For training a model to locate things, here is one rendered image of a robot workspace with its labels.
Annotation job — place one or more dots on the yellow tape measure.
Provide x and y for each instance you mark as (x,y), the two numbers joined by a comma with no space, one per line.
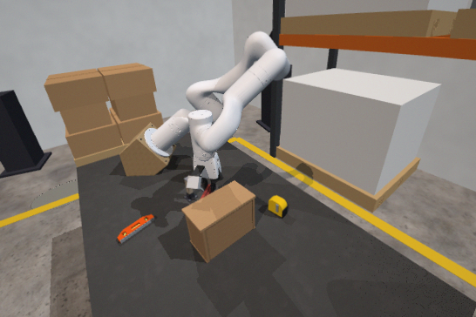
(278,206)

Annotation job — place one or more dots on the orange spirit level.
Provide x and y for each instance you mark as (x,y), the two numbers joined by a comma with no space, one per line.
(135,227)

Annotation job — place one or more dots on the tan wooden cabinet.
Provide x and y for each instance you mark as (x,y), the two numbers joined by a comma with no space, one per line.
(220,218)

